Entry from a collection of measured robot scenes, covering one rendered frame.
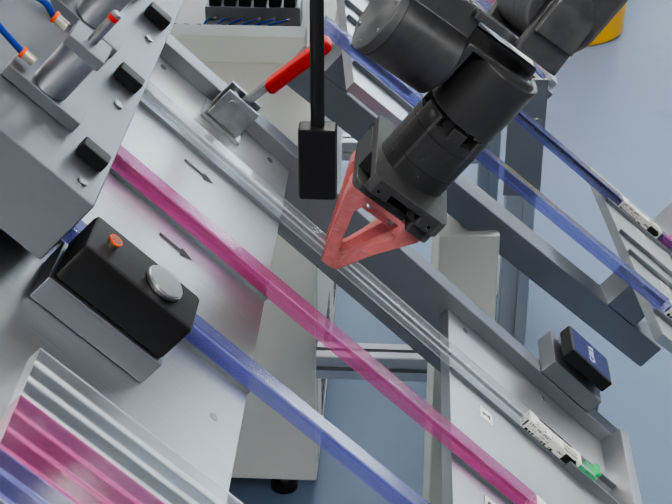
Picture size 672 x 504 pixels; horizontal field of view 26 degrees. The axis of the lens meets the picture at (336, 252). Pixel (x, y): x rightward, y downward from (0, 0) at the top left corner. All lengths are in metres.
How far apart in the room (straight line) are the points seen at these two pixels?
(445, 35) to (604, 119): 2.73
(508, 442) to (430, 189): 0.22
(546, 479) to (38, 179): 0.53
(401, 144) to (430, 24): 0.10
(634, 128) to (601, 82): 0.30
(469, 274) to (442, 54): 0.48
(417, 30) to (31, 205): 0.32
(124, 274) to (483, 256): 0.69
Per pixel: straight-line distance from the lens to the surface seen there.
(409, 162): 1.03
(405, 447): 2.48
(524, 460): 1.14
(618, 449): 1.27
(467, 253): 1.42
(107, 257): 0.78
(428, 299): 1.21
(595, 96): 3.84
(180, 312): 0.80
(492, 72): 1.00
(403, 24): 0.98
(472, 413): 1.12
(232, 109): 1.11
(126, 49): 0.95
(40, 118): 0.81
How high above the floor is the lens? 1.48
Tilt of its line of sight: 29 degrees down
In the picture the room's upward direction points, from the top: straight up
